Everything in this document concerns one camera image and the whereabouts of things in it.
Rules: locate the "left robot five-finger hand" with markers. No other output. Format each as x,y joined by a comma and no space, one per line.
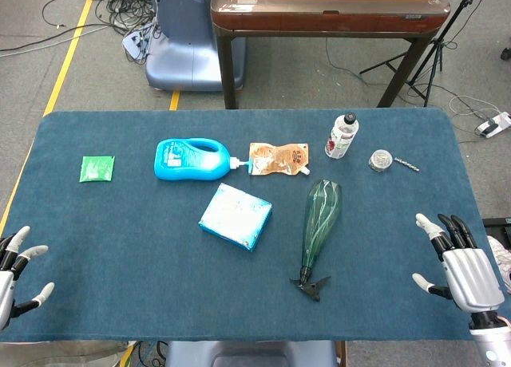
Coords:
5,287

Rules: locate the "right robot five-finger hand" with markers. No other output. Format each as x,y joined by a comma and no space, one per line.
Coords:
471,275

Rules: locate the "green spray bottle black trigger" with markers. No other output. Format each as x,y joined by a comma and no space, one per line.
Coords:
319,219

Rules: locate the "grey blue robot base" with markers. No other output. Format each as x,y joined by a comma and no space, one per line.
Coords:
247,353

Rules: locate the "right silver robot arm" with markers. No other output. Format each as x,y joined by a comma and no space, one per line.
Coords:
491,339

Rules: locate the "clear bottle black cap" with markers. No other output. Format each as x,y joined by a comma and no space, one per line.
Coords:
341,137

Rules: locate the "blue detergent bottle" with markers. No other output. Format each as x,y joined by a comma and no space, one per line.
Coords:
187,159

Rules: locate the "white sneaker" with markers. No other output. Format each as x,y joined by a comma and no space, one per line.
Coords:
501,259

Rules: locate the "green foil packet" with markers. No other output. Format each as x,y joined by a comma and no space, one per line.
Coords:
97,168

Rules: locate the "white power strip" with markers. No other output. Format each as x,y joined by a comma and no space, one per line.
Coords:
495,124

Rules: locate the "blue felt table cover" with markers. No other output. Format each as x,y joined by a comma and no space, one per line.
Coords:
159,271

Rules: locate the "brown spouted refill pouch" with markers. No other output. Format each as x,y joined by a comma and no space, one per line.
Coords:
279,159

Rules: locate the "black tripod stand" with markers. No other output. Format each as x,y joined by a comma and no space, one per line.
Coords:
438,44

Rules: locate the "blue cookie box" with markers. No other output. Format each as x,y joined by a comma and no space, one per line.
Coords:
236,215

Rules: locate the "grey power strip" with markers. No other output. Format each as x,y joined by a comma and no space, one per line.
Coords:
135,42

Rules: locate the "brown mahjong table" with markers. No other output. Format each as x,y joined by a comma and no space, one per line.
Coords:
319,12

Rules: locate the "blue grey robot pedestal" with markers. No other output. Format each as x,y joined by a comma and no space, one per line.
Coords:
187,44

